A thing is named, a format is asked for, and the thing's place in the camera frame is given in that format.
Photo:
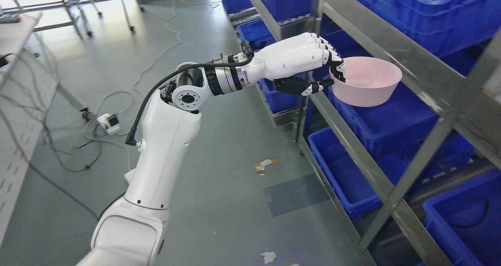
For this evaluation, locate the white power strip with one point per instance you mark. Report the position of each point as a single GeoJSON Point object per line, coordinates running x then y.
{"type": "Point", "coordinates": [110, 123]}

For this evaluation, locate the pink plastic bowl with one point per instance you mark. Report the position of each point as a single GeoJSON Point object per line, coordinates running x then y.
{"type": "Point", "coordinates": [369, 81]}

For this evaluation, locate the steel shelf rack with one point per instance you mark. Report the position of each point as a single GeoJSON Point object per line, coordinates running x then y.
{"type": "Point", "coordinates": [439, 129]}

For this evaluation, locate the white perforated table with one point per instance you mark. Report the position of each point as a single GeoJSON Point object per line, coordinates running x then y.
{"type": "Point", "coordinates": [25, 84]}

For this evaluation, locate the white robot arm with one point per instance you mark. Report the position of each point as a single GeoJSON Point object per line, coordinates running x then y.
{"type": "Point", "coordinates": [131, 231]}

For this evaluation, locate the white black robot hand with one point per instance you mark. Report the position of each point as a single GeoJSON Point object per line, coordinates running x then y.
{"type": "Point", "coordinates": [281, 61]}

